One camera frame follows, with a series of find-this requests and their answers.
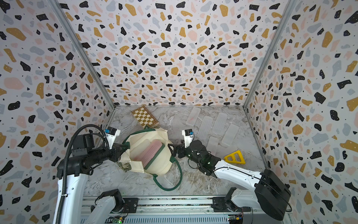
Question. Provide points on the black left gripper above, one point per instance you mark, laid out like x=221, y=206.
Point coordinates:
x=117, y=151

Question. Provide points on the aluminium corner post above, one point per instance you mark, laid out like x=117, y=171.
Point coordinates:
x=280, y=28
x=56, y=8

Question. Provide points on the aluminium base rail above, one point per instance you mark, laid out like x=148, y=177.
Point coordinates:
x=187, y=210

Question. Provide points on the aluminium corner post left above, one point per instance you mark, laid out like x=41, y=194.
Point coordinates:
x=56, y=8

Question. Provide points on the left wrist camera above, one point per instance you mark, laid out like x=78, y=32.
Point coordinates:
x=111, y=134

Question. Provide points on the aluminium corner post right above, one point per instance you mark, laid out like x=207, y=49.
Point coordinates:
x=280, y=28

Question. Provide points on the pink translucent case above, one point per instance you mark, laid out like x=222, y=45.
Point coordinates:
x=140, y=156

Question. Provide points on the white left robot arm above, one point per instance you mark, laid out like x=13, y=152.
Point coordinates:
x=73, y=174

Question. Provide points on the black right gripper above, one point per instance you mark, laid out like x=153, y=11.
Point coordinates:
x=177, y=148

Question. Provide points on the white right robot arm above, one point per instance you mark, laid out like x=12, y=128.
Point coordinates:
x=268, y=192

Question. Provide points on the dark green case in bag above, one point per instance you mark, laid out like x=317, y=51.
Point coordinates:
x=151, y=154

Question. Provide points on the wooden chess board box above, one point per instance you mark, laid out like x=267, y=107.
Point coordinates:
x=145, y=118

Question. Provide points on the yellow triangular plastic piece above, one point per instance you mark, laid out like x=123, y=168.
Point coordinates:
x=235, y=158

